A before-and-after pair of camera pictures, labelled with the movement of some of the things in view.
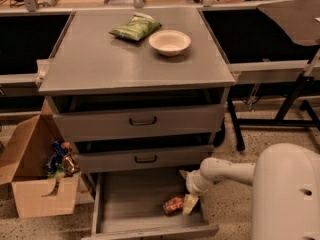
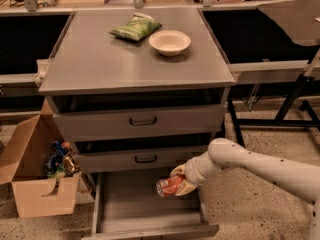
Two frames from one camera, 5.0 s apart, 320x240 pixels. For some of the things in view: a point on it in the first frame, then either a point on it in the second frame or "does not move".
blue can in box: [55, 157] does not move
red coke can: [174, 205] → [168, 186]
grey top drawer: [188, 121] does not move
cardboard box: [23, 165] does not move
